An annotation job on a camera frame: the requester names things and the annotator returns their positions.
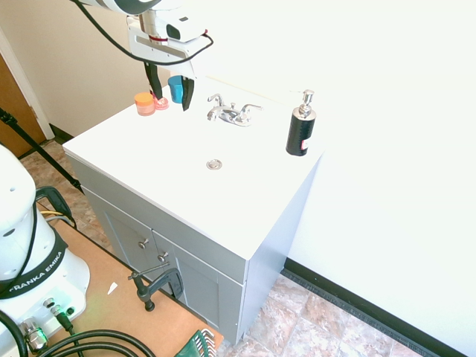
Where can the green hex key set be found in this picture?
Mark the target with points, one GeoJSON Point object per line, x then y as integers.
{"type": "Point", "coordinates": [197, 346]}

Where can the black chrome soap dispenser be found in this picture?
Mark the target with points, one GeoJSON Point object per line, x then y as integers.
{"type": "Point", "coordinates": [300, 130]}

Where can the white door frame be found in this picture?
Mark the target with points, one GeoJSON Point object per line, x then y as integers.
{"type": "Point", "coordinates": [26, 85]}

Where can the black clamp with curved frame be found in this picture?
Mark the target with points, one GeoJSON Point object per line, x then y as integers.
{"type": "Point", "coordinates": [57, 201]}

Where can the grey vanity cabinet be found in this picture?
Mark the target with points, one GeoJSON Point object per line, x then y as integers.
{"type": "Point", "coordinates": [208, 275]}

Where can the small pink clear jar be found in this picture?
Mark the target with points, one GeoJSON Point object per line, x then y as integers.
{"type": "Point", "coordinates": [163, 105]}

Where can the metal cabinet door knob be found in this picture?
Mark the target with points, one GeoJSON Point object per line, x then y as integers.
{"type": "Point", "coordinates": [162, 256]}
{"type": "Point", "coordinates": [143, 244]}

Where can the brown wooden door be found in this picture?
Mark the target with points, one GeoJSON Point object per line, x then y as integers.
{"type": "Point", "coordinates": [15, 108]}

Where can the blue plastic cup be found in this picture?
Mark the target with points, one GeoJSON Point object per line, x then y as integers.
{"type": "Point", "coordinates": [175, 89]}

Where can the long black baseboard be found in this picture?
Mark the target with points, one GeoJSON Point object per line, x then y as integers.
{"type": "Point", "coordinates": [372, 305]}

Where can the black metal C-clamp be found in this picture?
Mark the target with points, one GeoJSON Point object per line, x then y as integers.
{"type": "Point", "coordinates": [148, 290]}

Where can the white paper scrap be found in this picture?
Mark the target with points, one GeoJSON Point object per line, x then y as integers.
{"type": "Point", "coordinates": [112, 288]}

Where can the chrome faucet spout with base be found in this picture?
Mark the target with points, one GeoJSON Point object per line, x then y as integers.
{"type": "Point", "coordinates": [227, 116]}

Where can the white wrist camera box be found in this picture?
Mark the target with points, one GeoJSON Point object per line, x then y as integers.
{"type": "Point", "coordinates": [186, 28]}

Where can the orange lidded plastic jar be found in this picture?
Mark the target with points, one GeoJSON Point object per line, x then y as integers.
{"type": "Point", "coordinates": [145, 105]}

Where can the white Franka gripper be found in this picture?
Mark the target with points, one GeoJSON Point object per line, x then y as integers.
{"type": "Point", "coordinates": [148, 48]}

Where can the short black baseboard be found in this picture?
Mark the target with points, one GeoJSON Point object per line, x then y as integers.
{"type": "Point", "coordinates": [61, 132]}

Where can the white sink vanity top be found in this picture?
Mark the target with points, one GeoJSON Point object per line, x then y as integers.
{"type": "Point", "coordinates": [186, 178]}

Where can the black camera tripod leg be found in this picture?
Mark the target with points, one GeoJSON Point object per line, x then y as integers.
{"type": "Point", "coordinates": [41, 152]}

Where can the wooden robot mounting board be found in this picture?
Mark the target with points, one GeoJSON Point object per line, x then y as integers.
{"type": "Point", "coordinates": [111, 308]}

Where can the chrome sink drain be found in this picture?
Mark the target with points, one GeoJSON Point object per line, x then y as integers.
{"type": "Point", "coordinates": [214, 164]}

